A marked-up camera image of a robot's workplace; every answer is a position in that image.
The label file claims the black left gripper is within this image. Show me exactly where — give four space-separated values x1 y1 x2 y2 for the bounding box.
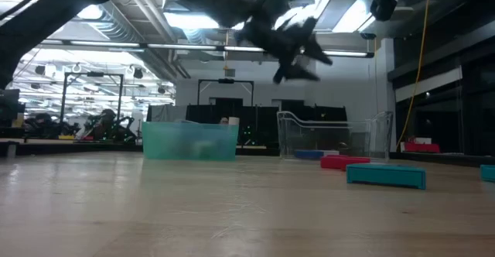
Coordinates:
235 0 333 84

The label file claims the blue rectangular box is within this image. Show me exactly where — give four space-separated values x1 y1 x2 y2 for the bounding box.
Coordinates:
293 149 325 160

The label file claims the teal rectangular box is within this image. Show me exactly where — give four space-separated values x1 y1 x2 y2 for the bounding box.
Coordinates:
480 164 495 183
346 163 427 190

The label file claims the clear plastic bin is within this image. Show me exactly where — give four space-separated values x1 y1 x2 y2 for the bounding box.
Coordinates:
276 111 394 162

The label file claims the long LED light bar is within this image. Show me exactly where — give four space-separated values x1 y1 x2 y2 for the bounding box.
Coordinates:
38 38 375 59

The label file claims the red crate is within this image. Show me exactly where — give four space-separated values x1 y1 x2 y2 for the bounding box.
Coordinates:
404 142 441 154

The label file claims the teal translucent plastic bin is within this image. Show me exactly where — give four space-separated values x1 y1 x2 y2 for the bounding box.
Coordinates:
142 122 240 162

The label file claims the black equipment stack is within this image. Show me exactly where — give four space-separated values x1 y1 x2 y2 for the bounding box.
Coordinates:
0 89 21 139

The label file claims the black station frame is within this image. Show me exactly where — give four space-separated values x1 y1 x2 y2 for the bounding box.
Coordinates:
197 79 255 107
60 71 125 134

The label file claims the yellow hanging cable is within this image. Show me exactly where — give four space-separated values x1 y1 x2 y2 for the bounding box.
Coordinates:
396 0 431 149

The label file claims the black table edge rail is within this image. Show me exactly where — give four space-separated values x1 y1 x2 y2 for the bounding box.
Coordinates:
0 142 495 169

